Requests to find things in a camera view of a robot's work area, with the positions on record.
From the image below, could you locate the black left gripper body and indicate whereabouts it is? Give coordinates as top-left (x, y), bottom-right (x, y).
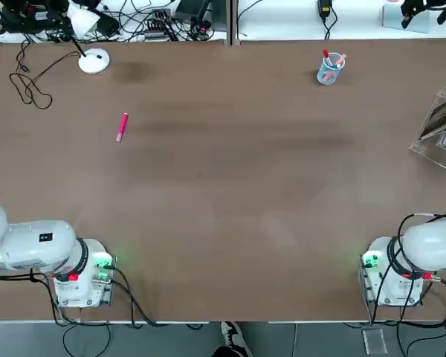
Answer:
top-left (7, 0), bottom-right (71, 13)

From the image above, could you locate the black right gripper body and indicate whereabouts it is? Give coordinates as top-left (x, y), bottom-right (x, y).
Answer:
top-left (400, 0), bottom-right (446, 8)

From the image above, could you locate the dark book with hand cover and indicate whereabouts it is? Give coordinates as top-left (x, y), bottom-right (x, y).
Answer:
top-left (418, 97), bottom-right (446, 141)

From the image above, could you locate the clear acrylic storage rack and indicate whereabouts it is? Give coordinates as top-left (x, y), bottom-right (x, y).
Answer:
top-left (408, 77), bottom-right (446, 170)

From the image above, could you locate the black case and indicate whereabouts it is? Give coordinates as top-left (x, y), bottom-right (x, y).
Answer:
top-left (0, 0), bottom-right (60, 33)

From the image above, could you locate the pale blue glass plate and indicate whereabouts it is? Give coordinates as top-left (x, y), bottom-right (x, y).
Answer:
top-left (381, 3), bottom-right (433, 35)

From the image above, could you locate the white desk lamp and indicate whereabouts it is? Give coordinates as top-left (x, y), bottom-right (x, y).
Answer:
top-left (59, 0), bottom-right (112, 74)

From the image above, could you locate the orange marker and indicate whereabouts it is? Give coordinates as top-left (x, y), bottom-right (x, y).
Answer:
top-left (325, 53), bottom-right (349, 82)

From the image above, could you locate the black usb hub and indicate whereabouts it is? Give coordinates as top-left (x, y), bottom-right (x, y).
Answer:
top-left (143, 10), bottom-right (172, 41)

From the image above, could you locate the clear plastic pen cup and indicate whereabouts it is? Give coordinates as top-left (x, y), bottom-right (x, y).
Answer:
top-left (316, 51), bottom-right (349, 86)

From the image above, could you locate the pink highlighter pen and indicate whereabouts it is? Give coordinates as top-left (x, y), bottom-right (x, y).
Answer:
top-left (115, 112), bottom-right (130, 144)

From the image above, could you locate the black power supply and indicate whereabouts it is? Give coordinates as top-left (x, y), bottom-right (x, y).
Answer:
top-left (175, 0), bottom-right (227, 33)

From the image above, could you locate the black lamp cable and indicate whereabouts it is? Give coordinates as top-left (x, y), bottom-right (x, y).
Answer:
top-left (9, 39), bottom-right (81, 111)

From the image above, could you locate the aluminium frame post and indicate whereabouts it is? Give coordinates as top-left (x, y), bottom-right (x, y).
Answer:
top-left (224, 0), bottom-right (243, 46)

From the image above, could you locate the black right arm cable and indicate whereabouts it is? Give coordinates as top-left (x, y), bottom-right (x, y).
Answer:
top-left (378, 210), bottom-right (446, 328)

